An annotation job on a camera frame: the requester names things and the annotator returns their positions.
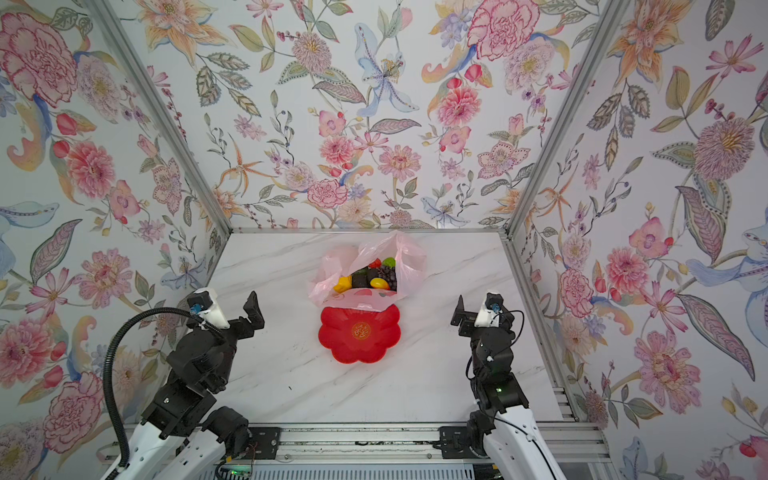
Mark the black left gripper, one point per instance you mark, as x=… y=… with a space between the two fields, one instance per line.
x=240 y=327

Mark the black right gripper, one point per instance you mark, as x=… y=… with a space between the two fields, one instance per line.
x=468 y=323

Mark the pink plastic bag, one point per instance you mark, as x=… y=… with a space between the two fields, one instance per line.
x=344 y=260

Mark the dark avocado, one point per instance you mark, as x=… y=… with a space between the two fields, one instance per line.
x=359 y=279

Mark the yellow lemon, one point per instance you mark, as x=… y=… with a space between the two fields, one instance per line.
x=344 y=284

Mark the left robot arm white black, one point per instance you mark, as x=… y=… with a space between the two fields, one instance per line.
x=152 y=451

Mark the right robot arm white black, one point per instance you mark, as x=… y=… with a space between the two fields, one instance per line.
x=502 y=429

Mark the red flower-shaped plate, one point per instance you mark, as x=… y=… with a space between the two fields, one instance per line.
x=359 y=336

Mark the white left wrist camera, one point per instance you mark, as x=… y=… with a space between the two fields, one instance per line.
x=203 y=304

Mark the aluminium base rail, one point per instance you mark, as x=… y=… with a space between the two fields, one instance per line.
x=569 y=442

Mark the left aluminium corner post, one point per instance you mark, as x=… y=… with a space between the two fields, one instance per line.
x=105 y=18

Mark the aluminium corner post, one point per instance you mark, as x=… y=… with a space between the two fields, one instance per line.
x=607 y=26
x=105 y=18

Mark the right aluminium corner post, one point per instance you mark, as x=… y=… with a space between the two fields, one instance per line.
x=607 y=26

